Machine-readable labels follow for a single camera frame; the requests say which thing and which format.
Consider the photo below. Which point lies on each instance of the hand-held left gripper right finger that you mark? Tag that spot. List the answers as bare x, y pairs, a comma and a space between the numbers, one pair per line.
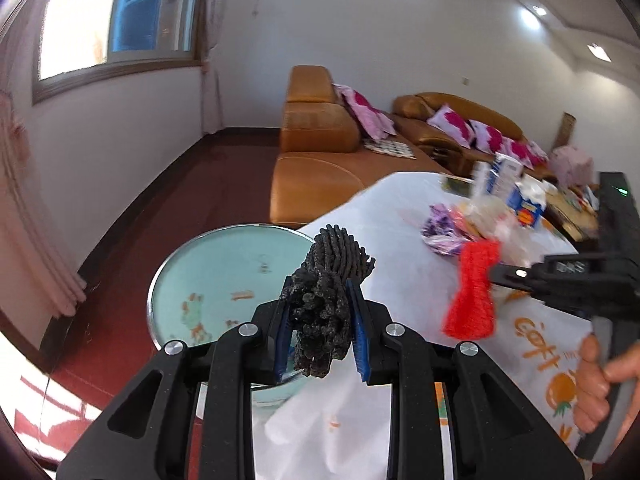
359, 340

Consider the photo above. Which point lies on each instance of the blue milk carton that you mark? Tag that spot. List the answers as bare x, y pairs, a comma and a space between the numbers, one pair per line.
525, 207

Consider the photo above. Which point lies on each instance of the brown wall hanging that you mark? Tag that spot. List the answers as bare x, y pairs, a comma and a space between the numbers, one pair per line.
566, 130

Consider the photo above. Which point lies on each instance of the ceiling spotlight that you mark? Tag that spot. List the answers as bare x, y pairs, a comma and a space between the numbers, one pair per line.
534, 10
599, 53

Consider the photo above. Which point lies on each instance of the dark green snack packet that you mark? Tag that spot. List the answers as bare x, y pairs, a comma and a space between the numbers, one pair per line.
455, 185

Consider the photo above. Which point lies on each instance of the pale window curtain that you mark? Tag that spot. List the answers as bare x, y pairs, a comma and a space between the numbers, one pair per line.
215, 60

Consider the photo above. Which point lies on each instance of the black foam net sleeve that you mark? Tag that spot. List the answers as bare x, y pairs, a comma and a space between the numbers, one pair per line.
325, 285

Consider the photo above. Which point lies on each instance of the person's right hand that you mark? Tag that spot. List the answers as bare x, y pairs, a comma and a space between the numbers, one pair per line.
590, 390

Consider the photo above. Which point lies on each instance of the red foam net sleeve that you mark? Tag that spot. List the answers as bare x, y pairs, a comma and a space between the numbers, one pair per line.
472, 295

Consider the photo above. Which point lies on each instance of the purple foil wrapper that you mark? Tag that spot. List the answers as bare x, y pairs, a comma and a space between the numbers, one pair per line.
442, 235

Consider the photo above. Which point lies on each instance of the tall white blue carton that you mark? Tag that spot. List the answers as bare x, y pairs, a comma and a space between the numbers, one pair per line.
497, 175

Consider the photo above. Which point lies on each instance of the checkered seat mat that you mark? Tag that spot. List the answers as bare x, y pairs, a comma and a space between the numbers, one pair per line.
390, 149

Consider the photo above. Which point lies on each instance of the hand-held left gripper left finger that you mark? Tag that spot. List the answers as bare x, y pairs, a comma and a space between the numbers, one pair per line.
282, 345

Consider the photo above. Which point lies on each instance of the pink cloth bundle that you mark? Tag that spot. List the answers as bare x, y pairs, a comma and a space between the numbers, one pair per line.
572, 165

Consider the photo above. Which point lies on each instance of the large pink floral cushion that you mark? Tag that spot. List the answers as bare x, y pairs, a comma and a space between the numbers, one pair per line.
365, 110

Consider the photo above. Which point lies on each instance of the white orange-print tablecloth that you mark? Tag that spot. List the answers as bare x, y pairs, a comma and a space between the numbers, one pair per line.
400, 250

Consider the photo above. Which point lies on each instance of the wooden coffee table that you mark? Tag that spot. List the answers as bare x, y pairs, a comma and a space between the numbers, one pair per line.
572, 215

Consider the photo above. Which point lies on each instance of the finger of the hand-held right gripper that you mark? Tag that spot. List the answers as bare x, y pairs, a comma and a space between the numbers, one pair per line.
515, 276

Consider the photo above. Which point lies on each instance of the orange leather corner sofa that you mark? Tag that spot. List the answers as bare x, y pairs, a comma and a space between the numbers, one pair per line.
310, 180

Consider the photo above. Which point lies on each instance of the sliding glass window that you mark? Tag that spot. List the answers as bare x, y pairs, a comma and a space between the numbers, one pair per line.
115, 15

